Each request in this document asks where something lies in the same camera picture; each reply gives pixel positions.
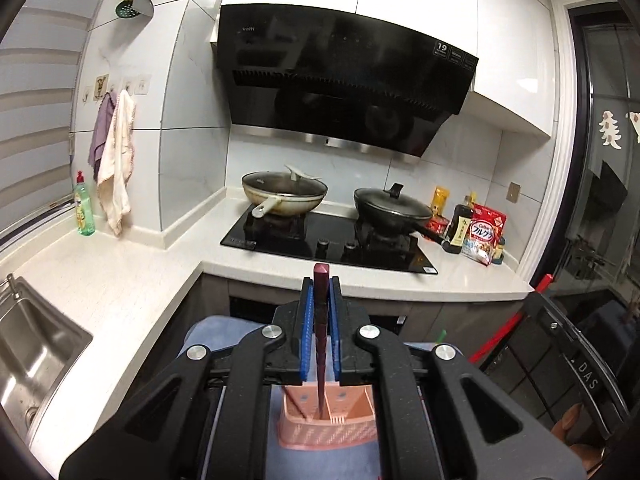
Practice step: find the grey base cabinet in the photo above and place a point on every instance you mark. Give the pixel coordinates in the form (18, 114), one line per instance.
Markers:
(425, 317)

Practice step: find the black gas stove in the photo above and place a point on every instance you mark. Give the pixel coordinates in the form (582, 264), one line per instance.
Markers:
(300, 245)

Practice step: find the white window blind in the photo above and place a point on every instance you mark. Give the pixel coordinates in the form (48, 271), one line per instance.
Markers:
(35, 110)

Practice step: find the red instant noodle cup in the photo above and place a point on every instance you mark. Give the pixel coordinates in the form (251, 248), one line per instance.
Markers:
(437, 225)

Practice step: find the black range hood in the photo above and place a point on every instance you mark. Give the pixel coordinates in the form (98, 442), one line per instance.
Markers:
(345, 65)

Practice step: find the white towel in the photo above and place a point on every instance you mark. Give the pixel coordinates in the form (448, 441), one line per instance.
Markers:
(116, 170)

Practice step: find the dark soy sauce bottle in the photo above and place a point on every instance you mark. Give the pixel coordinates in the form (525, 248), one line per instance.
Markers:
(460, 230)

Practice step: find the row of wall hooks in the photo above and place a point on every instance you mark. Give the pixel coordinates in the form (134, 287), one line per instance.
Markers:
(102, 85)

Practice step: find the small teal container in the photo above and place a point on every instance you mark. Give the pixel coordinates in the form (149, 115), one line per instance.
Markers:
(499, 255)

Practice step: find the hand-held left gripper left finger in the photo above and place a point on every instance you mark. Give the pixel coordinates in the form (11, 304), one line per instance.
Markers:
(303, 355)

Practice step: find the bronze wall switch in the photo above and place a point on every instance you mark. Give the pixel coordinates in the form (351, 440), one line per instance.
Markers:
(514, 192)

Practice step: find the pink perforated utensil holder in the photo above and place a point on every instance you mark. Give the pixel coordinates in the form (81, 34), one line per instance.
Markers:
(325, 432)

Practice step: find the beige wok with lid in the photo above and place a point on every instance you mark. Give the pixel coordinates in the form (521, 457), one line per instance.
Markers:
(287, 192)

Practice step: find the red cereal bag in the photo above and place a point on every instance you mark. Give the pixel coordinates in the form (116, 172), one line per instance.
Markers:
(485, 235)

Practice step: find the red pole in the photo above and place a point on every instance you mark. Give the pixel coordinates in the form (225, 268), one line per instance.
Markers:
(505, 325)

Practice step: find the steel sink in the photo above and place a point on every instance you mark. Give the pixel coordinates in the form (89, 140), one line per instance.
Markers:
(35, 350)

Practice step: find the steel faucet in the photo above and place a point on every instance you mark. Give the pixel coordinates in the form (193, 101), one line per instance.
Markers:
(10, 290)

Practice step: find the dark glass door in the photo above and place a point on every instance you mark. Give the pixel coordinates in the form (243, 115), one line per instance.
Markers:
(600, 210)

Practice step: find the white paper tree decoration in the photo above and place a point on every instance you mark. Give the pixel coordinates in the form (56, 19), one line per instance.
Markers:
(610, 130)

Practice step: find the black wok with lid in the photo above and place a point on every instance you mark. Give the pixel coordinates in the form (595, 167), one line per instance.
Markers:
(392, 210)

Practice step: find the dark red chopstick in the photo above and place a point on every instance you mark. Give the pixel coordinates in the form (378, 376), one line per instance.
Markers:
(320, 310)

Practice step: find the green dish soap bottle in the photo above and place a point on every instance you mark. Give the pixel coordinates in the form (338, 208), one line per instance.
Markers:
(84, 210)

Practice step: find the purple cloth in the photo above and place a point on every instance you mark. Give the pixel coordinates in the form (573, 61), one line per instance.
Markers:
(100, 135)

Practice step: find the yellow packet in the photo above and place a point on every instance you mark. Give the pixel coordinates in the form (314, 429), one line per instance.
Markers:
(441, 200)

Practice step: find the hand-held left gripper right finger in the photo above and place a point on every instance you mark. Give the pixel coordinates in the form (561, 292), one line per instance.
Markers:
(334, 355)

